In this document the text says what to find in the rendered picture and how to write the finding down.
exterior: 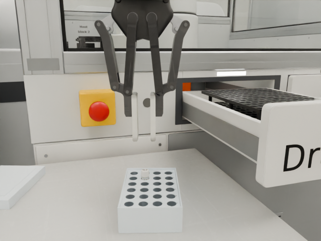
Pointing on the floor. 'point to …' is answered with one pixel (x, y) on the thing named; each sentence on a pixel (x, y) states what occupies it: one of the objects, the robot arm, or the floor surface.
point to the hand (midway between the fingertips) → (144, 116)
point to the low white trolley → (59, 230)
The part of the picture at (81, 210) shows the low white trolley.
